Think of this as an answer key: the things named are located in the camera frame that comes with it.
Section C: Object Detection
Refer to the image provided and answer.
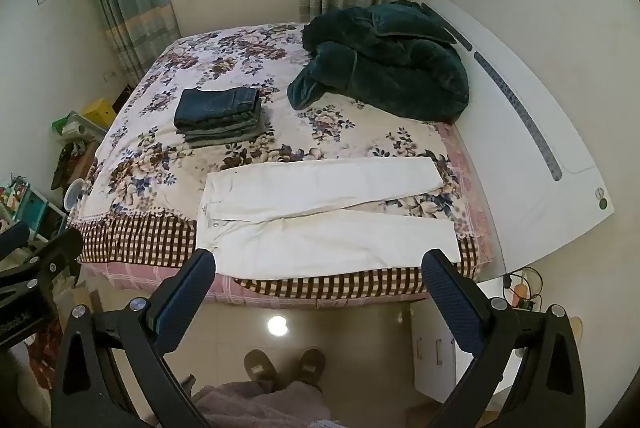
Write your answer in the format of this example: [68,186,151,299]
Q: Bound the teal toy shelf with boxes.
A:
[0,175,68,241]

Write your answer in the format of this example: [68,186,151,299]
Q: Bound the tangle of cables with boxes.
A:
[502,265,546,309]

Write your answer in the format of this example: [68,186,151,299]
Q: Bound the brown slipper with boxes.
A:
[295,347,327,390]
[243,349,281,390]

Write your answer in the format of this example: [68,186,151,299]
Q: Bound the stack of folded jeans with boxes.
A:
[173,87,264,144]

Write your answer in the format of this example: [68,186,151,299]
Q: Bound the white nightstand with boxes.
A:
[410,275,586,409]

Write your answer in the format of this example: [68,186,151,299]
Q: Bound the white pants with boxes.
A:
[196,157,462,281]

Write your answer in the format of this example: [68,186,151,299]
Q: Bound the bed with floral sheet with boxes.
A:
[67,22,481,299]

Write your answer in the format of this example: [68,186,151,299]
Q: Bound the white headboard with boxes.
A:
[410,0,616,274]

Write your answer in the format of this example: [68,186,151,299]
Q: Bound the yellow box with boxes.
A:
[82,97,118,126]

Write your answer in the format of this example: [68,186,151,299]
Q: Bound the white plastic pipe fitting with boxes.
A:
[62,118,94,137]

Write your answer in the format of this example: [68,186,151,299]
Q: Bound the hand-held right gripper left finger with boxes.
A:
[51,249,217,428]

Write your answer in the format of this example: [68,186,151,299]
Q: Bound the dark green fleece blanket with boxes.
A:
[287,1,471,123]

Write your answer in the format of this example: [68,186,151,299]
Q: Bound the brown cardboard box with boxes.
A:
[50,141,101,189]

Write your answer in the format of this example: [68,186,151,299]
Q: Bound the red patterned cloth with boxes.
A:
[27,323,63,389]

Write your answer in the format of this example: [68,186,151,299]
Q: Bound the person's mauve fleece clothing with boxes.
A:
[192,380,346,428]

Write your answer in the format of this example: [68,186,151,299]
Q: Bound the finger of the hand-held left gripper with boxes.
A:
[0,227,84,295]
[0,221,30,246]

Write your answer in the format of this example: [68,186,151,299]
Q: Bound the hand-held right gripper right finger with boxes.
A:
[421,249,587,428]

